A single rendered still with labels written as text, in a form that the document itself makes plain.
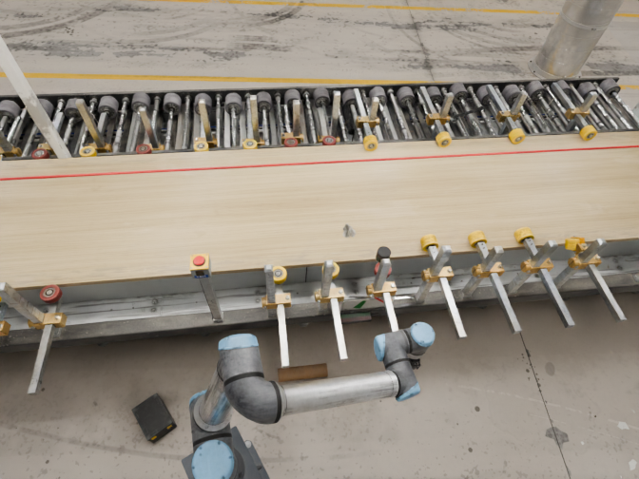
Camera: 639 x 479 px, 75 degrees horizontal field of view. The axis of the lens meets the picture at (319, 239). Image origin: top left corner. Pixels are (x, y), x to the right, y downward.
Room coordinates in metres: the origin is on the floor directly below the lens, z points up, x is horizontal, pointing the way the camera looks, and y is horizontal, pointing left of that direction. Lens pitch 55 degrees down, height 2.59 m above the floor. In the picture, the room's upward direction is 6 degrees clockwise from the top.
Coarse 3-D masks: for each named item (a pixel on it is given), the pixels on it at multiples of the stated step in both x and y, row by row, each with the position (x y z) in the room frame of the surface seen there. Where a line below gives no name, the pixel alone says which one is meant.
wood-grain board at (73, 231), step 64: (0, 192) 1.28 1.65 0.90; (64, 192) 1.32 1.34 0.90; (128, 192) 1.36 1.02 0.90; (192, 192) 1.41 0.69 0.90; (256, 192) 1.45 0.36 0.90; (320, 192) 1.49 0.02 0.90; (384, 192) 1.54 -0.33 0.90; (448, 192) 1.59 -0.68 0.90; (512, 192) 1.63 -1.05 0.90; (576, 192) 1.68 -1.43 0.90; (0, 256) 0.91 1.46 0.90; (64, 256) 0.95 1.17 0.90; (128, 256) 0.98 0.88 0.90; (256, 256) 1.05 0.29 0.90; (320, 256) 1.09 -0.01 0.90
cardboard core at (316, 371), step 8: (280, 368) 0.79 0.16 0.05; (288, 368) 0.79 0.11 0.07; (296, 368) 0.79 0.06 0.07; (304, 368) 0.80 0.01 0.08; (312, 368) 0.80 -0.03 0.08; (320, 368) 0.81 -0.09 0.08; (280, 376) 0.73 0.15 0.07; (288, 376) 0.74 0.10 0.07; (296, 376) 0.74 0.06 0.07; (304, 376) 0.75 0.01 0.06; (312, 376) 0.76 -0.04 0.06; (320, 376) 0.77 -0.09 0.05
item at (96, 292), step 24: (360, 264) 1.15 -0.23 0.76; (408, 264) 1.21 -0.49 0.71; (456, 264) 1.27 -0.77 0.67; (504, 264) 1.33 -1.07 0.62; (72, 288) 0.86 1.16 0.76; (96, 288) 0.88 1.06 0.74; (120, 288) 0.90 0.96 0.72; (144, 288) 0.92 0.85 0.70; (168, 288) 0.95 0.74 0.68; (192, 288) 0.97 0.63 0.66; (216, 288) 0.99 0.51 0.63
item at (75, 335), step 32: (480, 288) 1.11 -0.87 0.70; (544, 288) 1.15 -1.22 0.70; (576, 288) 1.17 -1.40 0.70; (128, 320) 0.74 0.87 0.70; (160, 320) 0.76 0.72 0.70; (192, 320) 0.77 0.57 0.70; (224, 320) 0.79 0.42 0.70; (256, 320) 0.81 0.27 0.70; (288, 320) 0.83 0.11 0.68; (320, 320) 0.87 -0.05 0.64; (0, 352) 0.56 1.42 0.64
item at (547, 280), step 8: (528, 240) 1.26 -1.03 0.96; (528, 248) 1.22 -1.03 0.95; (544, 272) 1.08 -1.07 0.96; (544, 280) 1.04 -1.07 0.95; (552, 288) 1.00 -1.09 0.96; (552, 296) 0.96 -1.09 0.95; (560, 304) 0.92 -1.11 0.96; (560, 312) 0.88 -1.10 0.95; (568, 312) 0.88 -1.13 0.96; (568, 320) 0.84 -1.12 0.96
